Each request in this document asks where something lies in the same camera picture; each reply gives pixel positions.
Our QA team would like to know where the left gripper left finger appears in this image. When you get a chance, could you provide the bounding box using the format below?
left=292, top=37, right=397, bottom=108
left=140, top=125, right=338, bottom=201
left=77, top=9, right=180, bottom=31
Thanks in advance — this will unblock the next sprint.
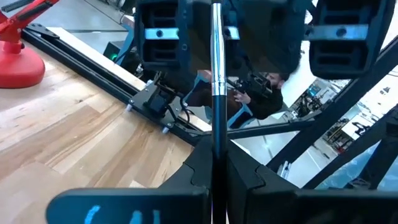
left=45, top=136, right=214, bottom=224

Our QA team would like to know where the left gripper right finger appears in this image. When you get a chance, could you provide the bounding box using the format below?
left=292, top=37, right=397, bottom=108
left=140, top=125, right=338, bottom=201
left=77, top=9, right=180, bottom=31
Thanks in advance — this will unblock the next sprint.
left=226, top=139, right=398, bottom=224

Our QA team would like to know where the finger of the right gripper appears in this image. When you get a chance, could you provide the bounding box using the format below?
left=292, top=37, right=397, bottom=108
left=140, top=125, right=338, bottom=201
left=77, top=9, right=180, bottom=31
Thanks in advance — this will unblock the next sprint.
left=228, top=1, right=312, bottom=75
left=186, top=1, right=213, bottom=76

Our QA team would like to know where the black makeup brush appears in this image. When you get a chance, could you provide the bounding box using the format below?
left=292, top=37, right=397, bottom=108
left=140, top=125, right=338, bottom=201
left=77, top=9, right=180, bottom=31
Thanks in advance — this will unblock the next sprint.
left=210, top=2, right=229, bottom=224

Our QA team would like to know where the person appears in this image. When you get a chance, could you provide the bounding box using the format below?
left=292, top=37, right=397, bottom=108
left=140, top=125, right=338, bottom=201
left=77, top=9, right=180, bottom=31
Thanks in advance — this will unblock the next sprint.
left=185, top=68, right=292, bottom=129

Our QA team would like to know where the person's hand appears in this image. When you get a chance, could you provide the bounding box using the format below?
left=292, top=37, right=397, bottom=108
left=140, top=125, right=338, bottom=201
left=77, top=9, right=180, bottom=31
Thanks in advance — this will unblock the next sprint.
left=233, top=91, right=252, bottom=105

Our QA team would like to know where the black computer with green light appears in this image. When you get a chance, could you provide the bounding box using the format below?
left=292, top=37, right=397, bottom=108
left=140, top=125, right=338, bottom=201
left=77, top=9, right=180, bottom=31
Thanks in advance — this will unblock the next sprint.
left=103, top=39, right=126, bottom=63

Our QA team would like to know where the red desk lamp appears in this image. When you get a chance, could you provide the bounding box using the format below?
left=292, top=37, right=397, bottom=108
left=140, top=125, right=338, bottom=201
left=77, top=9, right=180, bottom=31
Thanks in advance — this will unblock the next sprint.
left=0, top=0, right=60, bottom=90

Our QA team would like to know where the black aluminium table frame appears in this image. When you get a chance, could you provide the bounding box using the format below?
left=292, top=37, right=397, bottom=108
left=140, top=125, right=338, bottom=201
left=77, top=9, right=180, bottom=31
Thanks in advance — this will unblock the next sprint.
left=21, top=22, right=398, bottom=190

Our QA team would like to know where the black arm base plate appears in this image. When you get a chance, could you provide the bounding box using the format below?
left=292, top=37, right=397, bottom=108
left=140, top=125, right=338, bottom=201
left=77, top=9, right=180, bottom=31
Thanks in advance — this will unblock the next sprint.
left=127, top=81, right=188, bottom=135

